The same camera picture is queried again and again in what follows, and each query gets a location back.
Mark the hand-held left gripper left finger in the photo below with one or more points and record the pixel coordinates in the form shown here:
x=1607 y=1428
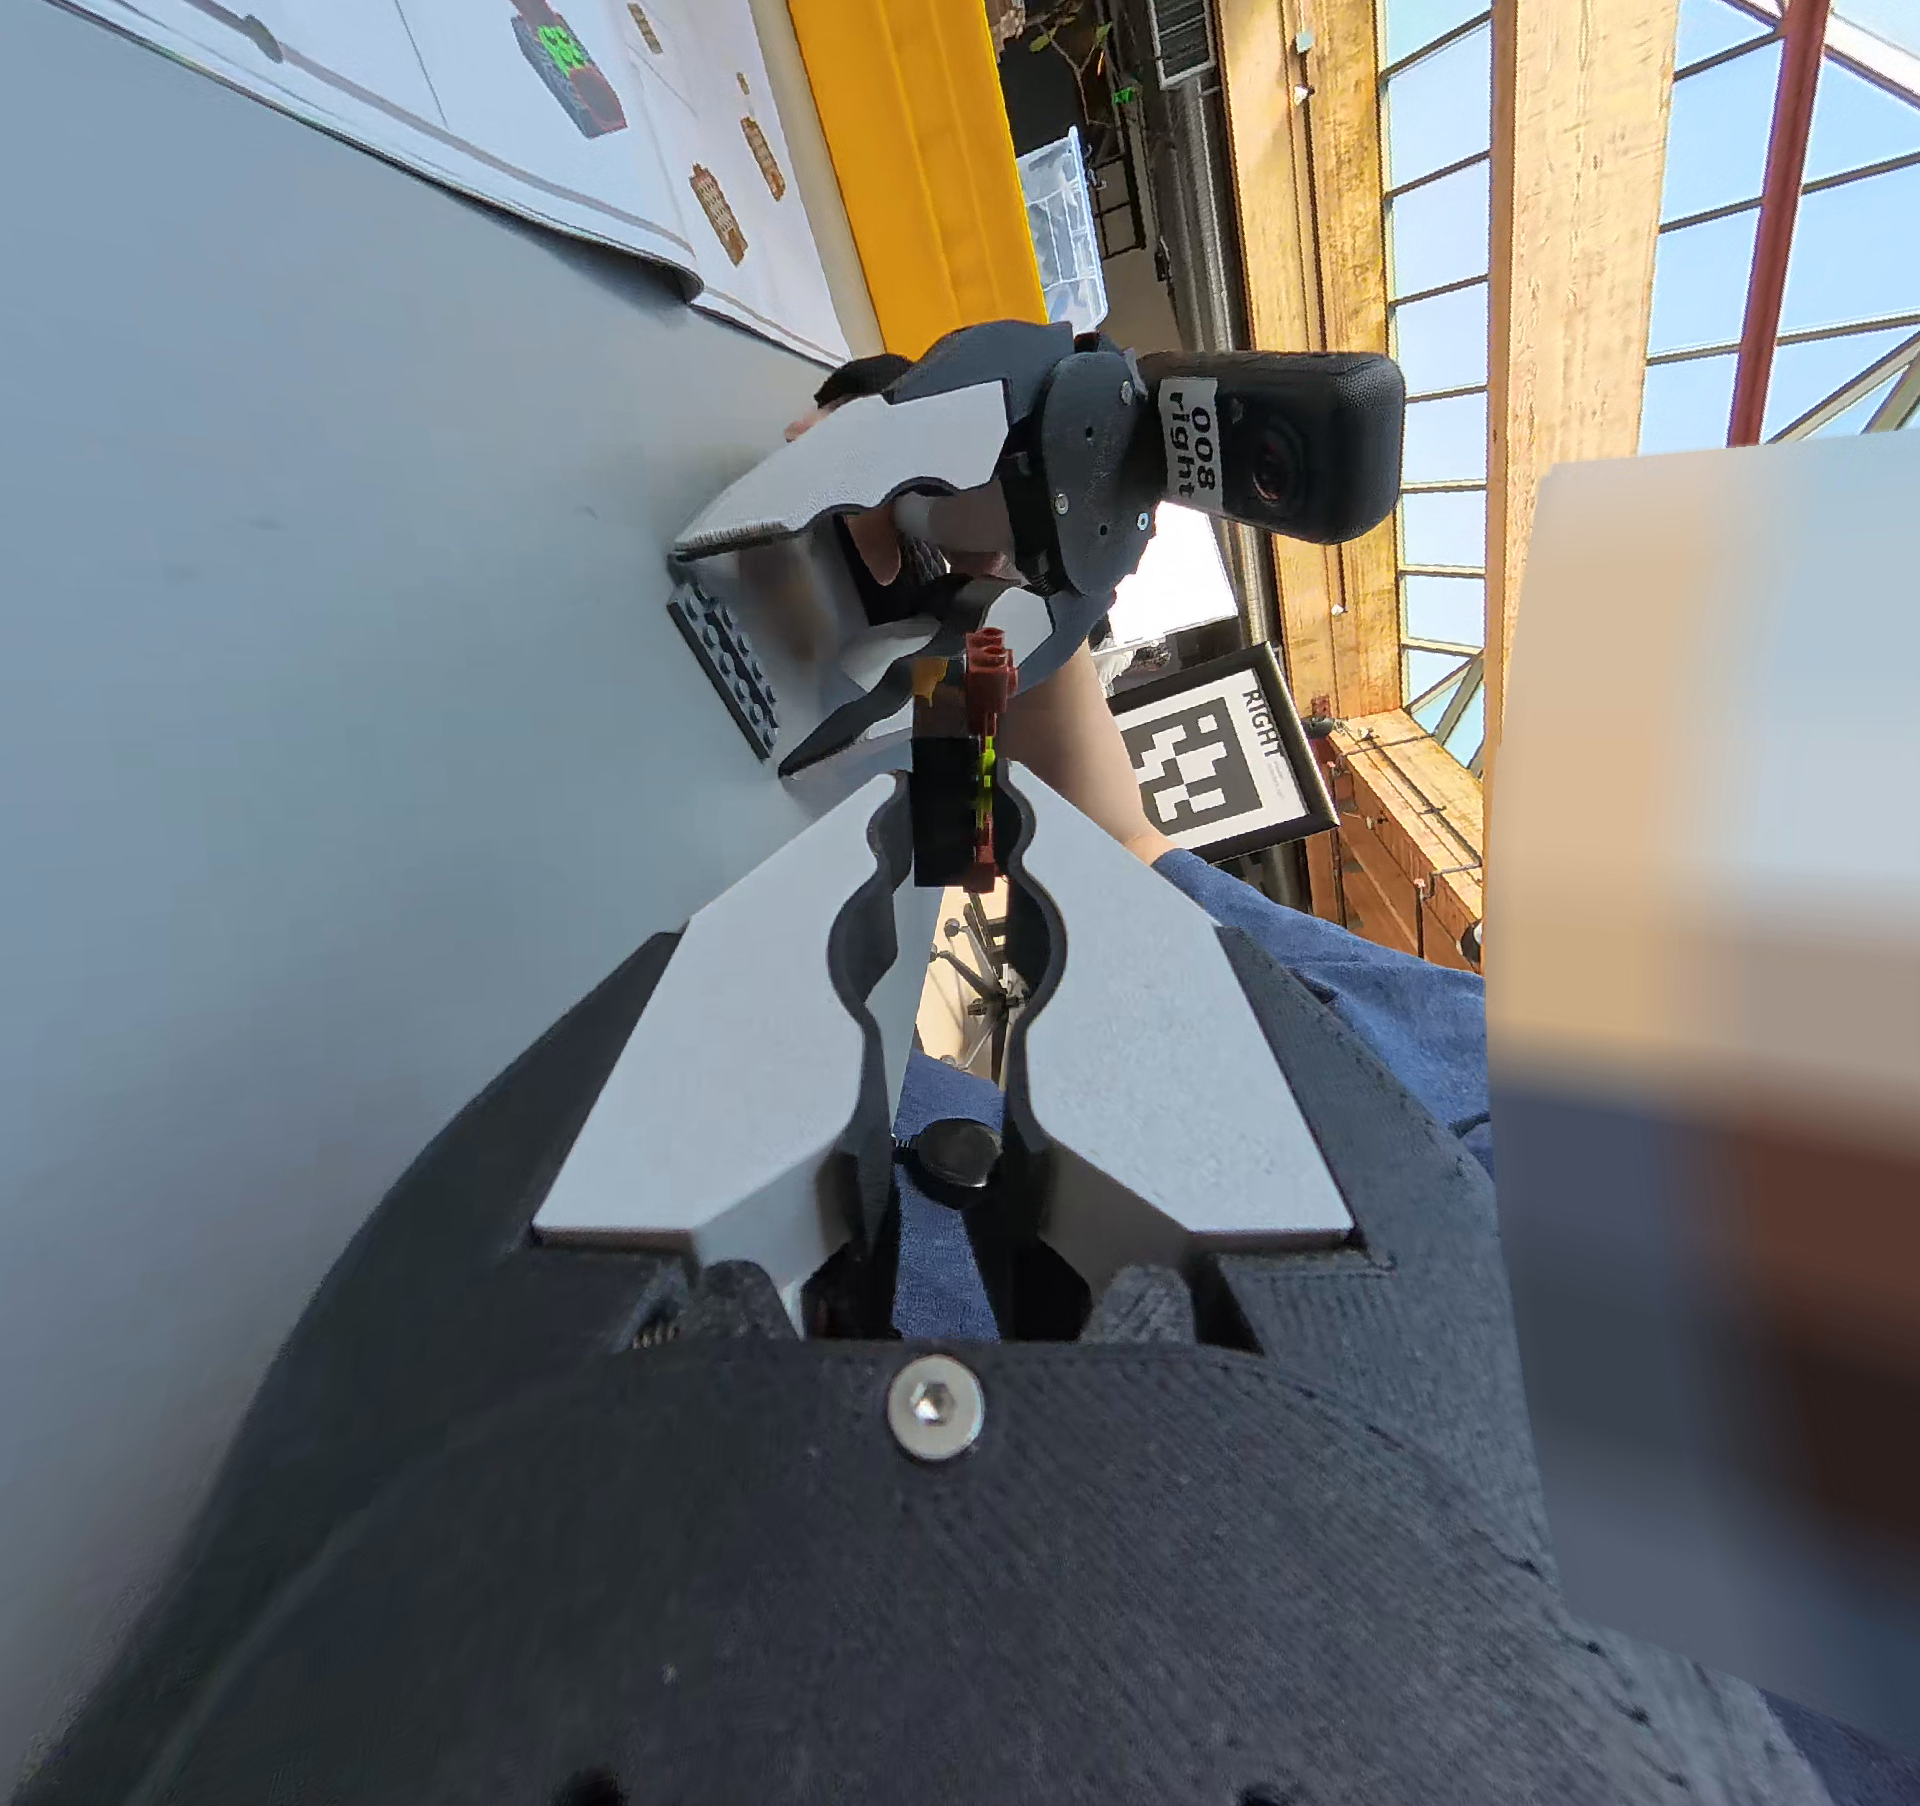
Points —
x=706 y=1073

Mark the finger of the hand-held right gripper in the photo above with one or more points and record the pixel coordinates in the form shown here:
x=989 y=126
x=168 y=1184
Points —
x=856 y=466
x=817 y=638

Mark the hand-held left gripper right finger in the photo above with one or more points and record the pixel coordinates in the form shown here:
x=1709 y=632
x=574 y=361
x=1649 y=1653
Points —
x=1185 y=1073

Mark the black toy brick plate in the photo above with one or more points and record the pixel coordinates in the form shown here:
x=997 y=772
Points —
x=725 y=669

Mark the brown black toy brick assembly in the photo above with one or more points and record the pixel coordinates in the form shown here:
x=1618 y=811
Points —
x=942 y=816

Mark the grey desk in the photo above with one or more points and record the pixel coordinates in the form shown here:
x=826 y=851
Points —
x=300 y=638

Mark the person's right hand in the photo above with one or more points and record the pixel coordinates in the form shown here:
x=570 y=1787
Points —
x=873 y=554

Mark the white light panel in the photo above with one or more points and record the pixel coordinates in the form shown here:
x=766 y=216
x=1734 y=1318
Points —
x=1192 y=584

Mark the clear plastic storage box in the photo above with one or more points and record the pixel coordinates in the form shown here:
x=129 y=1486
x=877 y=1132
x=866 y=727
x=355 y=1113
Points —
x=1062 y=218

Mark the black framed tag sign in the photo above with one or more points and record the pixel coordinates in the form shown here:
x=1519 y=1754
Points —
x=1201 y=765

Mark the yellow plastic bin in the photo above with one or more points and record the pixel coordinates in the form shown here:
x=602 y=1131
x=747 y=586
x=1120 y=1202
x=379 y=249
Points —
x=898 y=82

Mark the white instruction booklet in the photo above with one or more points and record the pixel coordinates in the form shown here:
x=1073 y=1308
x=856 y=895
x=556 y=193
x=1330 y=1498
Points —
x=450 y=8

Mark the white wall air vent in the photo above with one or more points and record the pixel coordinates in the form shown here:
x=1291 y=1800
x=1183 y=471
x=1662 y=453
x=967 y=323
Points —
x=1179 y=24

